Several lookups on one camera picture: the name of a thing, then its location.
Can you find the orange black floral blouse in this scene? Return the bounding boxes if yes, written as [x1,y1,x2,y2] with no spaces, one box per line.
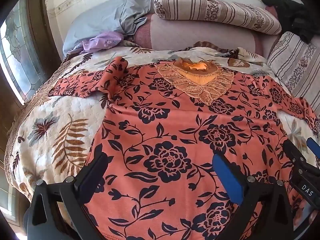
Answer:
[49,57,319,239]

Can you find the cream leaf-pattern blanket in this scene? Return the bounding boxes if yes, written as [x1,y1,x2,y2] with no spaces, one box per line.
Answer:
[4,41,320,225]

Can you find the striped floral pillow right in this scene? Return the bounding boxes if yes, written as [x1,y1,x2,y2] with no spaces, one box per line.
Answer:
[267,31,319,115]

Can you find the black garment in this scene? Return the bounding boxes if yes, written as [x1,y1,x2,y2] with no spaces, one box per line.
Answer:
[261,0,319,44]

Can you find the stained glass window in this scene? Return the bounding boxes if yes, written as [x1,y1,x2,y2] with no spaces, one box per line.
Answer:
[1,0,47,105]

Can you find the lilac floral garment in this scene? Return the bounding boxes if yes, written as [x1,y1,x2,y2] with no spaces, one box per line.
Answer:
[67,31,124,55]

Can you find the light blue pillow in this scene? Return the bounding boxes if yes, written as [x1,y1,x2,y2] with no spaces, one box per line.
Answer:
[62,0,123,55]

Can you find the striped floral rolled quilt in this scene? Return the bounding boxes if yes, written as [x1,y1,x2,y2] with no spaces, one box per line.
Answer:
[154,0,282,35]

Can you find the grey garment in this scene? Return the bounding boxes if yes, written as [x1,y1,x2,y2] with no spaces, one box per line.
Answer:
[119,0,152,36]

